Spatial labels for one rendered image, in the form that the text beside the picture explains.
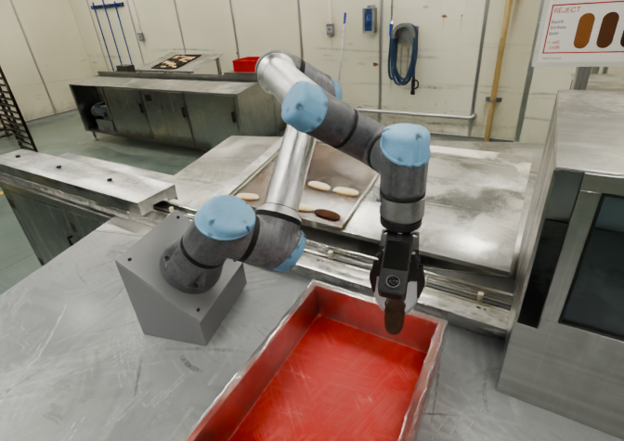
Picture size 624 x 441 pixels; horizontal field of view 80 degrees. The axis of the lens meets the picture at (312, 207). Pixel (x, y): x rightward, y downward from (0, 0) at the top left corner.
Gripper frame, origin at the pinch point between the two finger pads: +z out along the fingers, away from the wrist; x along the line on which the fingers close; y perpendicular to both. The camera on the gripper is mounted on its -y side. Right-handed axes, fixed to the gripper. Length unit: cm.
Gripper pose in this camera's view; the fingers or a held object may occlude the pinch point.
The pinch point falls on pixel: (395, 309)
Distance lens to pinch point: 76.6
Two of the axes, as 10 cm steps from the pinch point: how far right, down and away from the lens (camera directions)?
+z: 0.6, 8.8, 4.8
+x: -9.6, -0.7, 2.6
